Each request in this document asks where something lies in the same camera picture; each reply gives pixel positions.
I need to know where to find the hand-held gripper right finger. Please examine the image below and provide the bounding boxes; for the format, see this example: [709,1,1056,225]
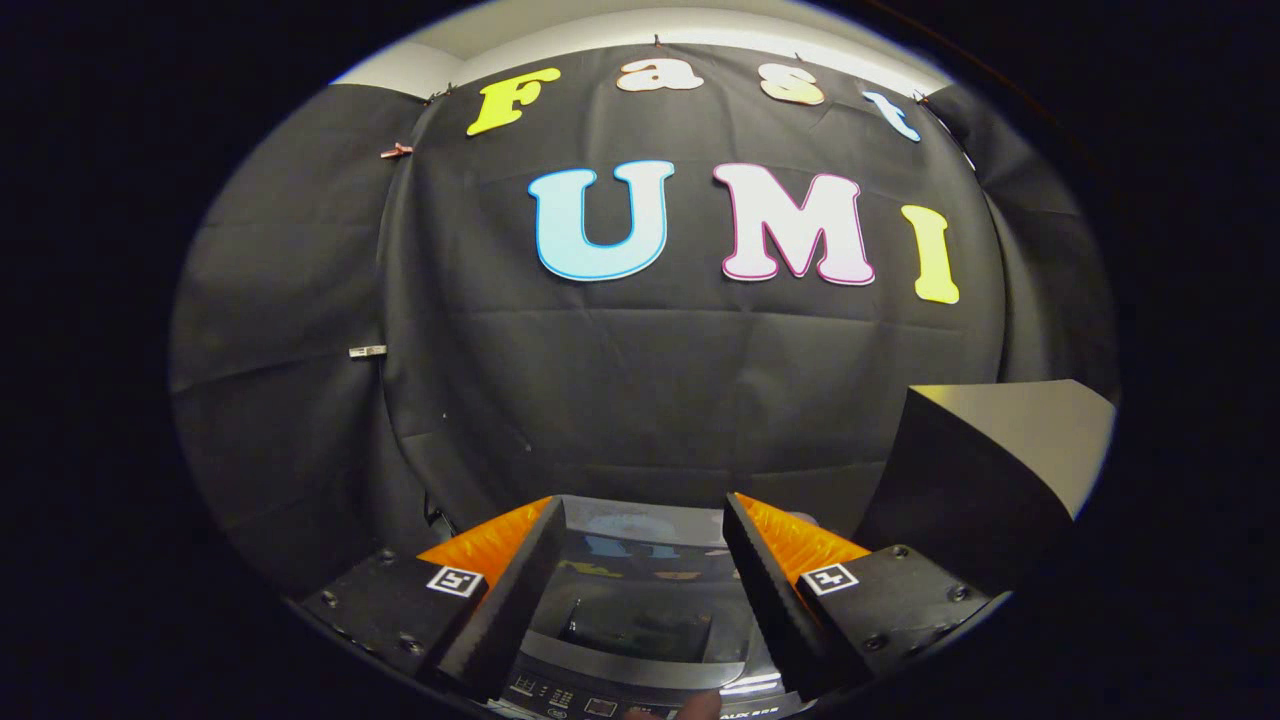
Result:
[722,492,993,701]

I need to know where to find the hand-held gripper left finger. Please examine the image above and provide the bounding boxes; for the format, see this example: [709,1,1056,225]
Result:
[300,495,567,703]

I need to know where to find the dark grey washing machine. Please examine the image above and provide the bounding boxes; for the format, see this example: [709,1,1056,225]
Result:
[485,495,816,720]

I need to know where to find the black backdrop cloth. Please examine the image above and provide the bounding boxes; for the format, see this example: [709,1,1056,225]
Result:
[170,40,1121,601]

